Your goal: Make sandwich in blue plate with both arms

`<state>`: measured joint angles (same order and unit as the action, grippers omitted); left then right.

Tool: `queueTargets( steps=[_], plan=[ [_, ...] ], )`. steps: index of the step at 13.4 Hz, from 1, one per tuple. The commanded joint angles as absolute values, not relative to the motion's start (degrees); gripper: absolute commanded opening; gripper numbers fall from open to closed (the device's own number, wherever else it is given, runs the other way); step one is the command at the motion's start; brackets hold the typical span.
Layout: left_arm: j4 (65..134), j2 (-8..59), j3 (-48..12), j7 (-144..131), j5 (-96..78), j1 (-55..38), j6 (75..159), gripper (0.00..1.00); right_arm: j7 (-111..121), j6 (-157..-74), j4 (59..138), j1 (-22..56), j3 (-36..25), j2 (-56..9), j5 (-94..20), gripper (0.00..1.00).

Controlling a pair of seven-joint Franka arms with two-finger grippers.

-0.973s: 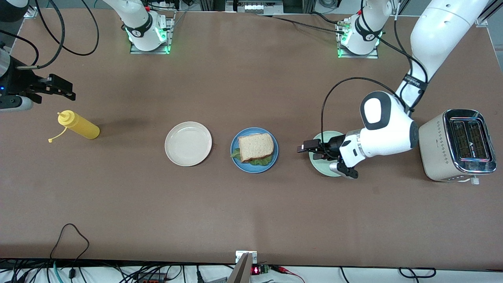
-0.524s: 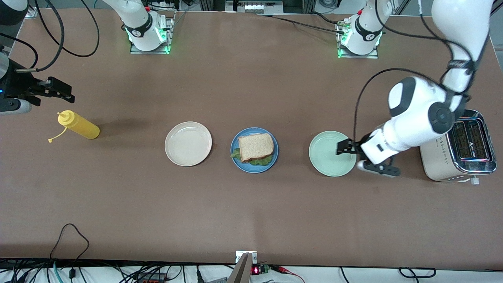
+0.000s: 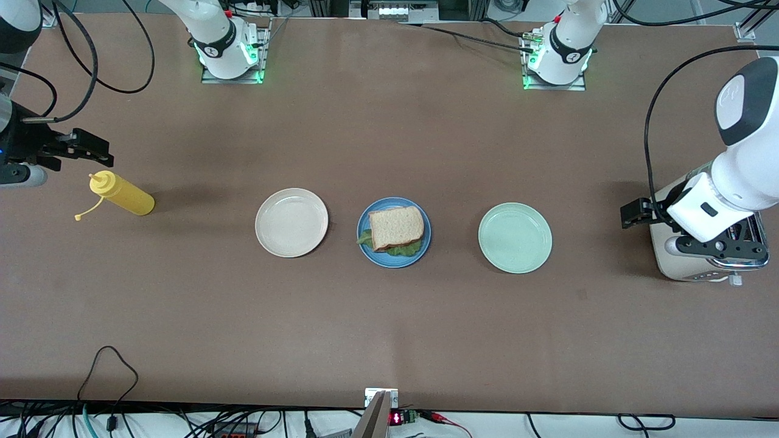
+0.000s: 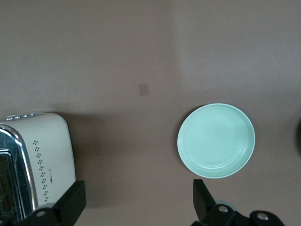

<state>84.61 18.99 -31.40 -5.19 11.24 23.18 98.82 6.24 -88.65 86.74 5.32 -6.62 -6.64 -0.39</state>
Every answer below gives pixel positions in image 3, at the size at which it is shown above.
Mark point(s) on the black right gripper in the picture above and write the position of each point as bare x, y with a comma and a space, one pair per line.
24, 143

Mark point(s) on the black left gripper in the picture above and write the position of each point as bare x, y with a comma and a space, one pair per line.
660, 207

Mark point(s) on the yellow squeeze bottle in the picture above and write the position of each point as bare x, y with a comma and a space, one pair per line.
128, 198

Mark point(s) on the green lettuce leaf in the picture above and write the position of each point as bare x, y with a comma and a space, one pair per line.
405, 250

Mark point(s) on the toasted bread slice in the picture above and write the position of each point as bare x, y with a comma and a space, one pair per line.
395, 227

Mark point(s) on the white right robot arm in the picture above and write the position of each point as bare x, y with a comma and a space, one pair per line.
222, 42

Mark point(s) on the light green round plate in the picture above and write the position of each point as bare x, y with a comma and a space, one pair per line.
515, 238

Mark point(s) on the beige round plate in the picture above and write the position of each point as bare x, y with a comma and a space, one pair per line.
291, 222

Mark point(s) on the blue round plate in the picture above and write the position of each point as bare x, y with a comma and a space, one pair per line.
371, 258

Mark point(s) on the beige chrome toaster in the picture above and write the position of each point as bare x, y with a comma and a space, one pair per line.
669, 267

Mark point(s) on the small red LED module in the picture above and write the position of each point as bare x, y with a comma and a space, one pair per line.
401, 418

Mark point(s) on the white power strip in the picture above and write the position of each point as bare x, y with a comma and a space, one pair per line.
401, 10

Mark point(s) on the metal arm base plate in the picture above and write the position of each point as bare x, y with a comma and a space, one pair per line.
210, 78
572, 87

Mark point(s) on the aluminium corner bracket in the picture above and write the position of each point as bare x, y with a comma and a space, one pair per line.
745, 31

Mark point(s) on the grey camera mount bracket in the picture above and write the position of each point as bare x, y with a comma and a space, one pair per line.
374, 417

